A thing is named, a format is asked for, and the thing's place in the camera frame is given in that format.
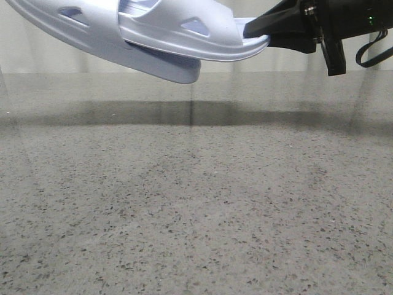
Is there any black cable loop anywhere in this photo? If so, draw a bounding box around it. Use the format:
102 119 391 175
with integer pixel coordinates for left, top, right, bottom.
356 28 393 68

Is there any light blue slipper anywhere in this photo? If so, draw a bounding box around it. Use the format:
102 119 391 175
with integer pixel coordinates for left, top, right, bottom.
8 1 201 84
118 0 270 62

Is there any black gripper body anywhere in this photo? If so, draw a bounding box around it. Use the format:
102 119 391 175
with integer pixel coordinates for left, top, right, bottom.
300 0 392 76

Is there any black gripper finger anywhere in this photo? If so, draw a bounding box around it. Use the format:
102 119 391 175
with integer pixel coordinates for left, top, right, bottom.
243 0 306 38
268 33 316 54

